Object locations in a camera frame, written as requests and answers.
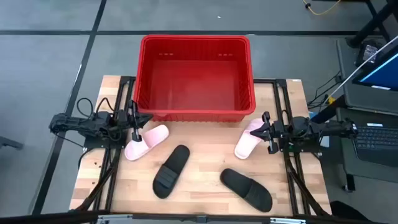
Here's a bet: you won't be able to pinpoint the laptop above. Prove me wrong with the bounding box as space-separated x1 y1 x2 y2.
353 123 398 167

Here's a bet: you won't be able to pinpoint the black cable with plug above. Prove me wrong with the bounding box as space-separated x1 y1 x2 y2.
307 70 343 110

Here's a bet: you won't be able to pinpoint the yellow hanging cable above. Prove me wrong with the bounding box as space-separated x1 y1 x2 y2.
303 0 342 16

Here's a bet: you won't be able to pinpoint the black aluminium frame rails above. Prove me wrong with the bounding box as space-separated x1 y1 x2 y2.
253 78 332 216
70 75 137 215

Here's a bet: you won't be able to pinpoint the small black device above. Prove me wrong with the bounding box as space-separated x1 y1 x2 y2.
357 40 379 66

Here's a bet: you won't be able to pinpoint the red plastic bin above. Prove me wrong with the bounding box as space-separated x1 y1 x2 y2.
133 34 257 123

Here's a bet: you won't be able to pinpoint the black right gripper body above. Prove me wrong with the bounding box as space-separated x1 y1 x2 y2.
262 111 277 155

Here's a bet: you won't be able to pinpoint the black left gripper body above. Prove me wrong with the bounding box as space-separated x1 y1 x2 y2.
124 100 142 142

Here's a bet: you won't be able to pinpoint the monitor with blue screen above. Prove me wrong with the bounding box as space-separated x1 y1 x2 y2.
352 46 398 91

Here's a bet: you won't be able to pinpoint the side desk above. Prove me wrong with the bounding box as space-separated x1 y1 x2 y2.
335 36 398 192

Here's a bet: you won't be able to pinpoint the white cable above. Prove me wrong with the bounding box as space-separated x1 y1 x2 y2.
323 35 398 104

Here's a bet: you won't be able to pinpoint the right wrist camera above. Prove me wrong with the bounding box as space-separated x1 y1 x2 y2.
272 120 285 138

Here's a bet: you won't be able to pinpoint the black slide sandal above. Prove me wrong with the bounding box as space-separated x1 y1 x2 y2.
220 168 274 213
152 144 191 200

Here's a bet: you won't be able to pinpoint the dark chair base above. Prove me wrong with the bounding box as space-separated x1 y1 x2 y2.
0 136 24 151

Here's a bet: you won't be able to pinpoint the pink slide sandal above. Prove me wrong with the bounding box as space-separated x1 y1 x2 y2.
233 118 266 161
124 124 170 162

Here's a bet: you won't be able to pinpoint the black horizontal frame bar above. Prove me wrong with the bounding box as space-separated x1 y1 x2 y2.
0 210 398 224

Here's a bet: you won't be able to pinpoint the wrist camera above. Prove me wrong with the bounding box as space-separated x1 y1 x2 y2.
117 109 129 124
272 120 285 138

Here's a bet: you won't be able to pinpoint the black tripod stand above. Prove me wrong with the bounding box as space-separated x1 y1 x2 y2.
346 0 398 49

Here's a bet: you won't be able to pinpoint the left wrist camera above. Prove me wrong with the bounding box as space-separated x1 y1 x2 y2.
117 109 129 124

